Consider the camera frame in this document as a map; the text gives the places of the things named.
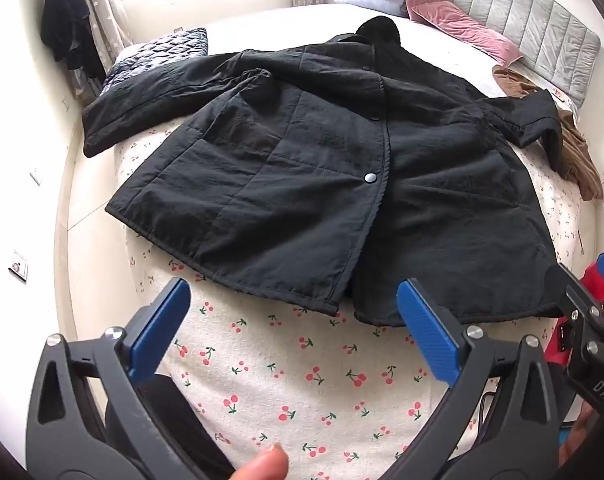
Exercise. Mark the person's left hand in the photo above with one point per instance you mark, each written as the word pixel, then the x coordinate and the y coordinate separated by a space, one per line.
pixel 271 464

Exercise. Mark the wall power socket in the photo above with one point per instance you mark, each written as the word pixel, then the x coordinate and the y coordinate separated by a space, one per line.
pixel 19 268

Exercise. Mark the pink velvet pillow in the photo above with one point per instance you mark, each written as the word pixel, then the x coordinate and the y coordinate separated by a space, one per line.
pixel 448 18

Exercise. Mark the grey padded headboard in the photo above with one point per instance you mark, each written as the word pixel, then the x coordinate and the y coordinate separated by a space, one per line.
pixel 553 42

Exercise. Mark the dark navy quilted jacket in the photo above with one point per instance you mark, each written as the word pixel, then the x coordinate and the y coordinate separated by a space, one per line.
pixel 167 49

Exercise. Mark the person's right hand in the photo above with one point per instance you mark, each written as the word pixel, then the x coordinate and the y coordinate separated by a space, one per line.
pixel 578 432

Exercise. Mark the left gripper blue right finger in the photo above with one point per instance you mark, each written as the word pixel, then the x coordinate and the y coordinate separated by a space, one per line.
pixel 498 418

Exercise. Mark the black quilted jacket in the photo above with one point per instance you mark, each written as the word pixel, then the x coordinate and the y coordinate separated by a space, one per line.
pixel 339 170

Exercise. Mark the cherry print bed sheet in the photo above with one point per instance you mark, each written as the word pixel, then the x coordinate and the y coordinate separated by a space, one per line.
pixel 343 398

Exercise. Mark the dark clothes hanging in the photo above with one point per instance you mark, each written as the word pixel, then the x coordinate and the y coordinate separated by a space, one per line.
pixel 65 29

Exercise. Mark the beige patterned curtain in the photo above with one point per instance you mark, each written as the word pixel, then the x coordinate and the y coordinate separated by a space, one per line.
pixel 110 30

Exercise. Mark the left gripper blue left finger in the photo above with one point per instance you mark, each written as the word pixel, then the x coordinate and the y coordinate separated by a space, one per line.
pixel 65 437

